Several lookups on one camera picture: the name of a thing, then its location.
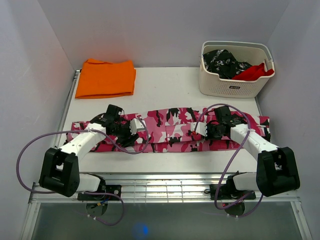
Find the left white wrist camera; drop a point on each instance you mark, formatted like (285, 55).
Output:
(137, 125)

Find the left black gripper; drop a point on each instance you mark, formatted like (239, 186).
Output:
(125, 142)

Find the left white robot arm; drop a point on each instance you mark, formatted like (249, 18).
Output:
(60, 171)

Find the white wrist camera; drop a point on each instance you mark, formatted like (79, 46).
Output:
(199, 128)
(137, 125)

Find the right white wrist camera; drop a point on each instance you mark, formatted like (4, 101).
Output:
(199, 128)

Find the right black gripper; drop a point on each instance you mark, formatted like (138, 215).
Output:
(209, 136)

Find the pink camouflage trousers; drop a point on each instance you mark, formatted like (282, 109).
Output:
(170, 131)

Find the cream plastic laundry basket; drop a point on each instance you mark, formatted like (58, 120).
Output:
(253, 53)

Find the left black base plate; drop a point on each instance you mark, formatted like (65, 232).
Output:
(110, 189)

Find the black white patterned trousers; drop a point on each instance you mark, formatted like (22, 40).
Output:
(223, 63)

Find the red trousers in basket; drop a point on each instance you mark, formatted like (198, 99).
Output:
(253, 73)

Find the folded orange trousers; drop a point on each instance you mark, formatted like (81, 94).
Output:
(101, 79)

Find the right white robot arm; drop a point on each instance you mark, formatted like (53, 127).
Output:
(276, 168)

